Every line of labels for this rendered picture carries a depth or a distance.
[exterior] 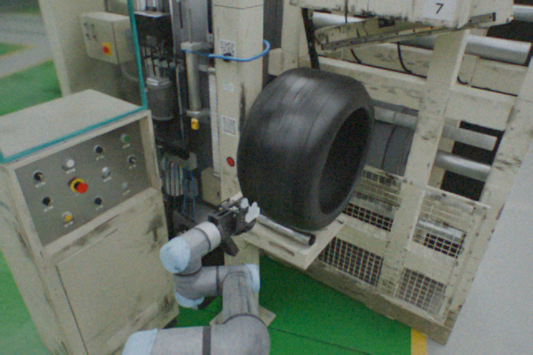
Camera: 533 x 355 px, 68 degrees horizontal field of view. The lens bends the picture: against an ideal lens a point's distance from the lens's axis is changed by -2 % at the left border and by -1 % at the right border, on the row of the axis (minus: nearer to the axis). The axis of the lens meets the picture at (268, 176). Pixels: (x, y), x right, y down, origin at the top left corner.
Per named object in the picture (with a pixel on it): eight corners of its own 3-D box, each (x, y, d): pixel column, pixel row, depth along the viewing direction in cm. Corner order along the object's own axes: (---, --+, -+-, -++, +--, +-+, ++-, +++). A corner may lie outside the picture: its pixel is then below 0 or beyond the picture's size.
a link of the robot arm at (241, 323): (283, 341, 60) (256, 252, 108) (210, 347, 59) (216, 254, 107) (285, 412, 61) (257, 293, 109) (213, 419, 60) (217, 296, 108)
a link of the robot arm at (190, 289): (217, 307, 102) (216, 272, 98) (173, 311, 101) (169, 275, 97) (217, 288, 110) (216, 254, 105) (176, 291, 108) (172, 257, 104)
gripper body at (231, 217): (251, 205, 112) (223, 222, 103) (249, 231, 115) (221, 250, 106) (230, 196, 115) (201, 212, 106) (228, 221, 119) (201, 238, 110)
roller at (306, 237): (243, 202, 166) (240, 212, 166) (237, 202, 162) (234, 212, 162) (317, 234, 149) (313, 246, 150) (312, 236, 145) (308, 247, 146)
